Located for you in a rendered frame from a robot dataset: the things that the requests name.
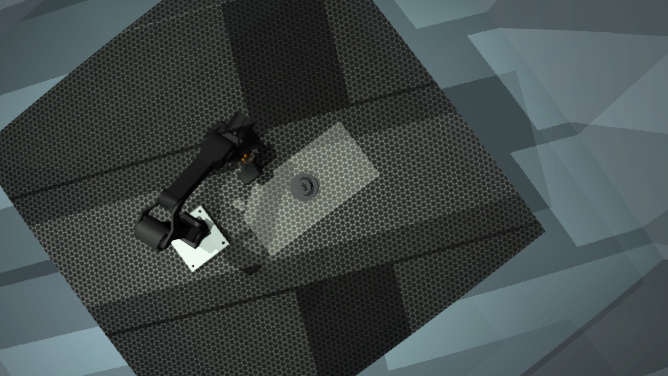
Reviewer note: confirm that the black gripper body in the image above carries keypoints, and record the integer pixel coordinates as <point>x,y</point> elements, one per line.
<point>250,172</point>

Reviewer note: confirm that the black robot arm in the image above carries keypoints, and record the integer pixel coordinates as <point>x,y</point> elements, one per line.
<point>219,147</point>

